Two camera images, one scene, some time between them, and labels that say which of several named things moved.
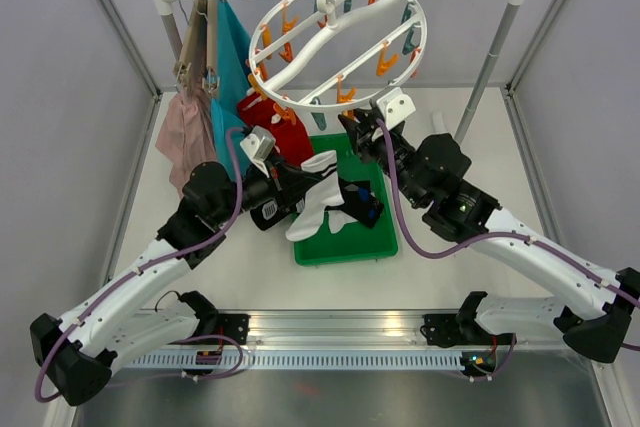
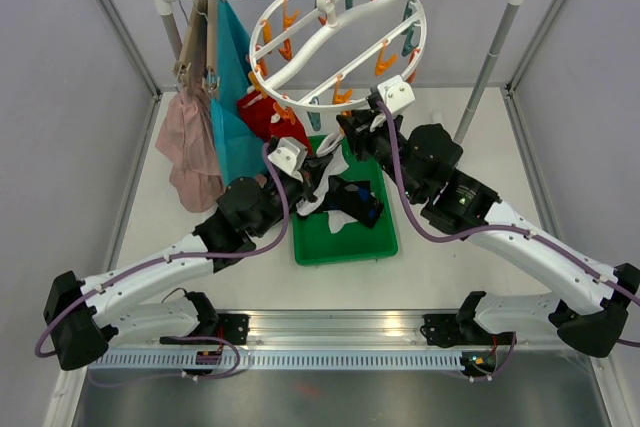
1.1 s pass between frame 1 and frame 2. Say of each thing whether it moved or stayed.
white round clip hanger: stayed
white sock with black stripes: moved
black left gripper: moved
